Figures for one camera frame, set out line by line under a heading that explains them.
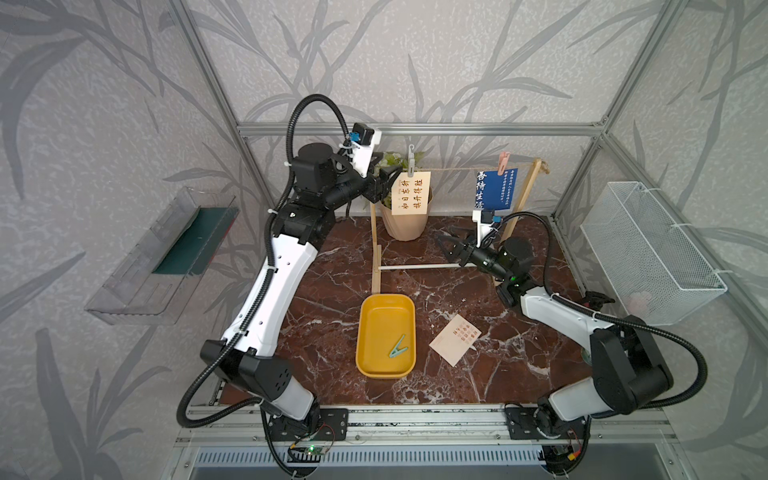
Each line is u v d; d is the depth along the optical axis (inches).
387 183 22.4
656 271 24.3
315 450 27.7
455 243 27.0
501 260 25.3
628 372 17.1
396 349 33.3
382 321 35.9
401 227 41.6
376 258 38.9
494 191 30.5
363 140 20.1
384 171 22.4
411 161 27.2
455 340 34.9
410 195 30.3
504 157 40.5
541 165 27.7
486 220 27.3
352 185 21.7
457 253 27.3
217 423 23.4
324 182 18.7
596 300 31.8
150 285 24.9
